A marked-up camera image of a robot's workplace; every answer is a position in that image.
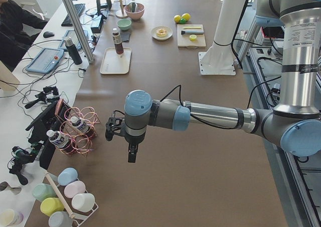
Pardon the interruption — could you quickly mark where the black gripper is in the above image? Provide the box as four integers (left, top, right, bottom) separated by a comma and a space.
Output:
125, 132, 145, 163

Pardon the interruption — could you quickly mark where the white round plate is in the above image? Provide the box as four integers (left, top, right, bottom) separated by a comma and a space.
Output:
151, 26, 173, 41

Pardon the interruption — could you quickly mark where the cream rectangular tray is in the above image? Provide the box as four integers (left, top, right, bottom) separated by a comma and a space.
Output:
100, 48, 132, 75

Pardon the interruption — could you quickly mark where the dark tea bottle on tray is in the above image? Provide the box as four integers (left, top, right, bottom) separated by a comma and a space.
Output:
112, 28, 124, 55

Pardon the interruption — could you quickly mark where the glazed twisted donut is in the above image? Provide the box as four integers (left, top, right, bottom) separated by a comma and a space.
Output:
156, 28, 168, 38

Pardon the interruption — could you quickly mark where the bottle in rack upper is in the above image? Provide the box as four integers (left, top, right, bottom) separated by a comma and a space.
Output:
70, 116, 90, 134

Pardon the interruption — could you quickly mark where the bottle in rack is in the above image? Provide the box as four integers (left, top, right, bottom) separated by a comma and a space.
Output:
70, 116, 90, 134
46, 129, 73, 154

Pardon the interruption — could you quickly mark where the pink cup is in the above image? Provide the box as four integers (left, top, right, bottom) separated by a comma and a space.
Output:
64, 180, 86, 198

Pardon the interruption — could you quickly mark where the blue cup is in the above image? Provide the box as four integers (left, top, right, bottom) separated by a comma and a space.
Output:
58, 167, 78, 186

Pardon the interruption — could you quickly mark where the white cup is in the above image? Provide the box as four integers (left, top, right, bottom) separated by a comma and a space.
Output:
71, 193, 95, 212

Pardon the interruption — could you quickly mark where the bottle in rack lower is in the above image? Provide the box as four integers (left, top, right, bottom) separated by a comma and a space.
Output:
46, 129, 73, 154

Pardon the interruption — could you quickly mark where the grey cup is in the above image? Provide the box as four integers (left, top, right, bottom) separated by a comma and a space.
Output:
48, 211, 73, 227

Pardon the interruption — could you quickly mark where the green cup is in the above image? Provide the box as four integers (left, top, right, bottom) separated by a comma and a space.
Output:
32, 183, 56, 202

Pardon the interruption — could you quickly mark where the yellow cup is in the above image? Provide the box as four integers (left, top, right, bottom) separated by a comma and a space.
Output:
40, 197, 65, 216

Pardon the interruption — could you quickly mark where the grey folded cloth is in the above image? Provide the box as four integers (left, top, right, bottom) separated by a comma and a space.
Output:
120, 31, 131, 42

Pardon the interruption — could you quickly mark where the blue teach pendant near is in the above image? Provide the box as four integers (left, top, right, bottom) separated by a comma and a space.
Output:
26, 48, 64, 74

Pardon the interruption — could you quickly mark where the blue teach pendant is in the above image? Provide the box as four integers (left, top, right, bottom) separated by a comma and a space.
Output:
26, 48, 64, 74
58, 30, 82, 52

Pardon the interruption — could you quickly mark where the black thermos bottle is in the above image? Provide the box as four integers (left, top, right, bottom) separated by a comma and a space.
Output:
64, 37, 82, 65

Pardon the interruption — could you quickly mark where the green ceramic bowl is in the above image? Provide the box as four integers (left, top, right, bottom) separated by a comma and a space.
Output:
117, 19, 132, 31

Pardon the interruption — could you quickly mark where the half lemon slice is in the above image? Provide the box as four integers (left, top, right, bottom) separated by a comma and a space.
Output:
189, 35, 197, 41

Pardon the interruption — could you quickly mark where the wooden cutting board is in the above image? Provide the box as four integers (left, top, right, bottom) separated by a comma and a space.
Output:
177, 24, 206, 48

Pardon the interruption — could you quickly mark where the steel muddler bar tool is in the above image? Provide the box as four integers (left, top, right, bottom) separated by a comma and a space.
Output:
181, 30, 204, 35

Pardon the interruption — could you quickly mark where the blue teach pendant far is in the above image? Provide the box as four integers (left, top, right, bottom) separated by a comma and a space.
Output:
58, 30, 82, 52

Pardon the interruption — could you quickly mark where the pink bowl with ice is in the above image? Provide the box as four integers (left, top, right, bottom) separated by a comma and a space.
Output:
124, 3, 145, 20

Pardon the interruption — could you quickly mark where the wooden mug tree stand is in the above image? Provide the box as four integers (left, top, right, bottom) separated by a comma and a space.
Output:
115, 0, 128, 19

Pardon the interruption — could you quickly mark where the paper cup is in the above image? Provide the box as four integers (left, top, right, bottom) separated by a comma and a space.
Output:
1, 208, 24, 226

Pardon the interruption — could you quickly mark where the yellow plastic knife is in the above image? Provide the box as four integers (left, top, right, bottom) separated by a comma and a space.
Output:
183, 26, 202, 29

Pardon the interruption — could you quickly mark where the yellow lemon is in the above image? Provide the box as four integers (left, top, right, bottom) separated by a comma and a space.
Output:
182, 13, 191, 21
174, 15, 182, 23

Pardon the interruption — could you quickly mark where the black computer mouse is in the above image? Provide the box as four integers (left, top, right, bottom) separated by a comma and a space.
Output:
43, 31, 55, 38

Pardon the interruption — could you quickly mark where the black keyboard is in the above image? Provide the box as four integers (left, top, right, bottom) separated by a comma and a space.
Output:
61, 3, 86, 28

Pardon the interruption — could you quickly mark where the steel ice scoop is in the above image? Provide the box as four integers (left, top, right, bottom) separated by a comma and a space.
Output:
128, 2, 138, 13

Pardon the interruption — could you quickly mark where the seated person in black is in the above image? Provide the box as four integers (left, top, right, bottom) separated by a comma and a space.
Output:
1, 0, 48, 72

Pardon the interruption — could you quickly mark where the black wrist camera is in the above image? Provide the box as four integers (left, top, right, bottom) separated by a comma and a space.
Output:
105, 110, 125, 141

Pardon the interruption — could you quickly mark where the copper wire bottle rack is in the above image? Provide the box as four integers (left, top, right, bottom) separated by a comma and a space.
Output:
55, 99, 100, 157

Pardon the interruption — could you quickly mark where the white wire cup rack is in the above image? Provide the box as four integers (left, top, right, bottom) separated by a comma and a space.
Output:
45, 172, 99, 226

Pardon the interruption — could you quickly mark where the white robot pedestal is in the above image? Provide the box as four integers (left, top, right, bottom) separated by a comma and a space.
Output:
199, 0, 248, 76

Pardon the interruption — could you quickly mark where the aluminium frame post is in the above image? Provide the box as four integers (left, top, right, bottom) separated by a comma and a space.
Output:
62, 0, 94, 64

